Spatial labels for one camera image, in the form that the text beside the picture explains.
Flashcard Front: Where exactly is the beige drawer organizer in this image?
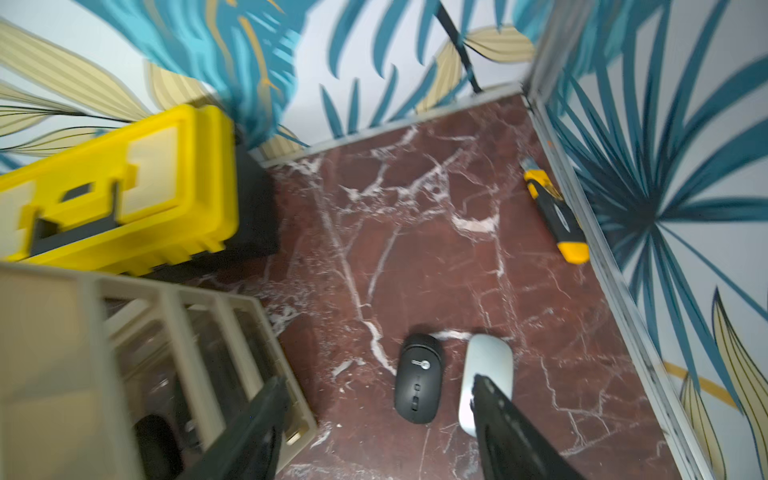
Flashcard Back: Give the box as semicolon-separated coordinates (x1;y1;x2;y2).
1;263;318;479

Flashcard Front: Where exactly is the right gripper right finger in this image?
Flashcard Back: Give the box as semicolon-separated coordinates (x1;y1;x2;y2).
471;375;583;480

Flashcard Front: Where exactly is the right aluminium corner post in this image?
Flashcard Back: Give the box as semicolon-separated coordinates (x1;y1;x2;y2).
523;0;592;106

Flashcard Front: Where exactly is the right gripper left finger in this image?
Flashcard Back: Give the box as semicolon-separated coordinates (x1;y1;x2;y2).
180;377;289;479

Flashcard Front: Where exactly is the black computer mouse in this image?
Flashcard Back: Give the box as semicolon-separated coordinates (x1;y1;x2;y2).
394;333;445;424
134;414;184;480

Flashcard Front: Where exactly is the white computer mouse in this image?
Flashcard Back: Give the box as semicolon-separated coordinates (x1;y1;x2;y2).
458;334;514;437

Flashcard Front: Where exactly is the yellow black screwdriver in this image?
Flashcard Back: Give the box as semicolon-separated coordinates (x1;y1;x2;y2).
520;157;590;265

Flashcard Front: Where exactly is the yellow black toolbox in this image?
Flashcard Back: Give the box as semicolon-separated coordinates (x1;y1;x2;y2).
1;105;279;282

